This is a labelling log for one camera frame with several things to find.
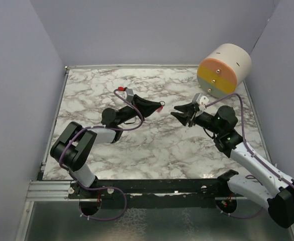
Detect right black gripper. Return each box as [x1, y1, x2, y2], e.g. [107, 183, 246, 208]
[171, 102, 222, 135]

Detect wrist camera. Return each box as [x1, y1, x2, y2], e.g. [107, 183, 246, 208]
[117, 87, 134, 102]
[192, 93, 209, 111]

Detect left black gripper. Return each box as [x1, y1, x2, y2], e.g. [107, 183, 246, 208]
[116, 94, 162, 127]

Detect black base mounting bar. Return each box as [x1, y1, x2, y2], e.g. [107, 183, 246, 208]
[68, 170, 238, 209]

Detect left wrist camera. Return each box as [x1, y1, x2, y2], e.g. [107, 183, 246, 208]
[117, 87, 134, 102]

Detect aluminium table frame rail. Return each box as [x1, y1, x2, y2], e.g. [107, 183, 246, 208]
[15, 66, 69, 240]

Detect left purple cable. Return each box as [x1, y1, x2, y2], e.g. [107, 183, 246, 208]
[58, 87, 145, 221]

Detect cylindrical pastel drawer box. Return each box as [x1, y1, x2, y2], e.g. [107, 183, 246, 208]
[197, 43, 252, 98]

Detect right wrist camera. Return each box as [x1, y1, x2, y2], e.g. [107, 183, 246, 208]
[192, 93, 209, 111]

